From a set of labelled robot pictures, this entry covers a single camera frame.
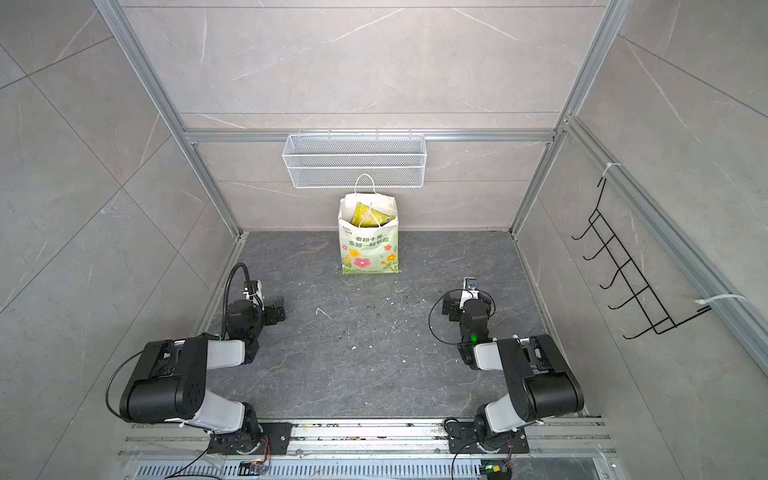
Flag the white floral paper bag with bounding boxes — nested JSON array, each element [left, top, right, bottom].
[[337, 173, 400, 275]]

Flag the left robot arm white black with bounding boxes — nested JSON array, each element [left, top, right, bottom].
[[118, 296, 292, 456]]

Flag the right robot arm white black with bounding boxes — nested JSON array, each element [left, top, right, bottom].
[[437, 289, 585, 453]]

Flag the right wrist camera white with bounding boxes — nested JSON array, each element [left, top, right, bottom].
[[463, 277, 478, 296]]

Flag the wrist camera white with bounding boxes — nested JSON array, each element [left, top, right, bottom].
[[243, 280, 264, 310], [463, 277, 478, 296]]

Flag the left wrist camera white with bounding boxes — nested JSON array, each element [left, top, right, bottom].
[[243, 280, 264, 310]]

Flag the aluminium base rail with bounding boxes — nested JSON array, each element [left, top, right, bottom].
[[109, 417, 626, 479]]

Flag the yellow chips snack bag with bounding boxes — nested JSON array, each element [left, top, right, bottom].
[[349, 202, 396, 228]]

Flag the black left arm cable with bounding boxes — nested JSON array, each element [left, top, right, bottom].
[[220, 262, 252, 340]]

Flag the white wire mesh basket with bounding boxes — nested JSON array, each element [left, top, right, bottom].
[[282, 133, 428, 189]]

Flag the black wire hook rack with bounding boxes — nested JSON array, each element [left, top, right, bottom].
[[571, 178, 712, 340]]

